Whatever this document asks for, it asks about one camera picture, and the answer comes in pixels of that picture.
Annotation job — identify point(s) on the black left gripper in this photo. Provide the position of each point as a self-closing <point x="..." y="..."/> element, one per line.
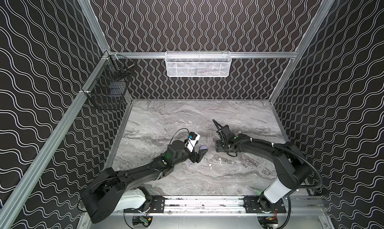
<point x="195" y="155"/>

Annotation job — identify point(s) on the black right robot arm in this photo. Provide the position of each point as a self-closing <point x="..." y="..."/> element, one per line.
<point x="293" y="170"/>

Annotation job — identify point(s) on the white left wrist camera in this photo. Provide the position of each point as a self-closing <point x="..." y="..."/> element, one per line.
<point x="192" y="140"/>

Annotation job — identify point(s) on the white wire mesh basket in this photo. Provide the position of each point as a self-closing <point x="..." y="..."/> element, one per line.
<point x="198" y="63"/>

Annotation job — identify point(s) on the black wire basket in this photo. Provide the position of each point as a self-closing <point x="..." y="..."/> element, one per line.
<point x="110" y="87"/>

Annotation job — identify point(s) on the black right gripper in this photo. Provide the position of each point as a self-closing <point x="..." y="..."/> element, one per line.
<point x="225" y="138"/>

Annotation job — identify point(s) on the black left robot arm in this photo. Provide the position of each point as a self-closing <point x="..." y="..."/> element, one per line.
<point x="101" y="196"/>

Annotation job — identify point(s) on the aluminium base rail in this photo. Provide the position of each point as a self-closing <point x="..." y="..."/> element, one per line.
<point x="209" y="206"/>

